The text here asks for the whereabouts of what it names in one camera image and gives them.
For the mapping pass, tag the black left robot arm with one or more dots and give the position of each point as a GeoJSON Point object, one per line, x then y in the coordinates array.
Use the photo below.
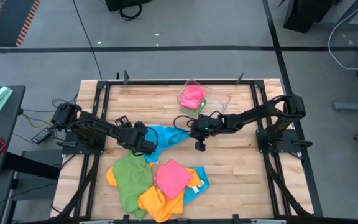
{"type": "Point", "coordinates": [92, 127]}

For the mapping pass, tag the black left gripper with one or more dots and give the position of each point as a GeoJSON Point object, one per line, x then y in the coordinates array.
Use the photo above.
{"type": "Point", "coordinates": [137, 135]}

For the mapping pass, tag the clear plastic bin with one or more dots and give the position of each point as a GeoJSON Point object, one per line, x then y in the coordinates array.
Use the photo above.
{"type": "Point", "coordinates": [219, 101]}

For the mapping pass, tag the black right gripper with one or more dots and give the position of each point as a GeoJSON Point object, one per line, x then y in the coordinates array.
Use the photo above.
{"type": "Point", "coordinates": [208, 126]}

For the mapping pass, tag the black table clamp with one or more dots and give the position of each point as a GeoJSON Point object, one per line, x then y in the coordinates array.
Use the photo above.
{"type": "Point", "coordinates": [125, 77]}
{"type": "Point", "coordinates": [126, 218]}
{"type": "Point", "coordinates": [239, 78]}
{"type": "Point", "coordinates": [235, 218]}

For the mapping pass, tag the black cabinet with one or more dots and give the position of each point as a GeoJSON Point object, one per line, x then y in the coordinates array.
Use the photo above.
{"type": "Point", "coordinates": [306, 14]}

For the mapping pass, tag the black mat with orange stripes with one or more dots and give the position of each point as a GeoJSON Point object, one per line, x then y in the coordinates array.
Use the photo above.
{"type": "Point", "coordinates": [5, 21]}

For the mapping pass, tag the gray desk leg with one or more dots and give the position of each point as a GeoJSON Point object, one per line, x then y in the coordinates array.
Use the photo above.
{"type": "Point", "coordinates": [353, 24]}

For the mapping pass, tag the orange microfiber towel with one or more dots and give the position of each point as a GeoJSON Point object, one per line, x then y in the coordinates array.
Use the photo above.
{"type": "Point", "coordinates": [110, 179]}
{"type": "Point", "coordinates": [160, 205]}

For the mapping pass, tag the black power adapter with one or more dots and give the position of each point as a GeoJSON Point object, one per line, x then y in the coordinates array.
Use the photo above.
{"type": "Point", "coordinates": [42, 136]}

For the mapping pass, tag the green microfiber towel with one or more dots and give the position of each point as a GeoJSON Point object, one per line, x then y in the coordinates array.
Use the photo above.
{"type": "Point", "coordinates": [132, 183]}
{"type": "Point", "coordinates": [202, 108]}

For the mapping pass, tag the black side desk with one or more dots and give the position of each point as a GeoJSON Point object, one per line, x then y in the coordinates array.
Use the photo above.
{"type": "Point", "coordinates": [5, 124]}

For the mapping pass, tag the pink microfiber towel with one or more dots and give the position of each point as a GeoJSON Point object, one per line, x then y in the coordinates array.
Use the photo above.
{"type": "Point", "coordinates": [172, 179]}
{"type": "Point", "coordinates": [192, 96]}

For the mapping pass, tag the black equipment box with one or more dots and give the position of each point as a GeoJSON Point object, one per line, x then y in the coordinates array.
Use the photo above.
{"type": "Point", "coordinates": [126, 3]}

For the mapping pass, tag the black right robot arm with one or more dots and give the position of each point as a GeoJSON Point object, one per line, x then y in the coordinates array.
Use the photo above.
{"type": "Point", "coordinates": [250, 116]}

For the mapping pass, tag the gray desk foot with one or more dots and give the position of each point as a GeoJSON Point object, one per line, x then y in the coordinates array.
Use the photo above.
{"type": "Point", "coordinates": [356, 106]}

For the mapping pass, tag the blue microfiber towel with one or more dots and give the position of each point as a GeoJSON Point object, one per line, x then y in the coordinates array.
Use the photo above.
{"type": "Point", "coordinates": [166, 138]}
{"type": "Point", "coordinates": [191, 196]}

